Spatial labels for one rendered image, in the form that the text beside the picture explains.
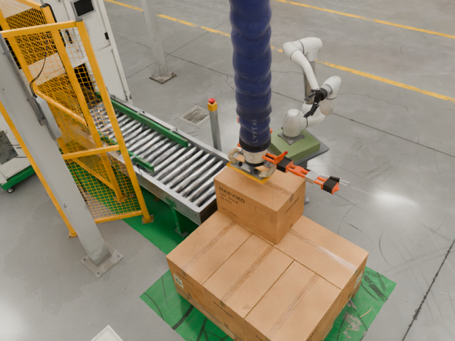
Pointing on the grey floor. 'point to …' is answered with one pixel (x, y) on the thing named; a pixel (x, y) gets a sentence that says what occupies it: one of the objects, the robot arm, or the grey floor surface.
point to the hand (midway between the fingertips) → (306, 107)
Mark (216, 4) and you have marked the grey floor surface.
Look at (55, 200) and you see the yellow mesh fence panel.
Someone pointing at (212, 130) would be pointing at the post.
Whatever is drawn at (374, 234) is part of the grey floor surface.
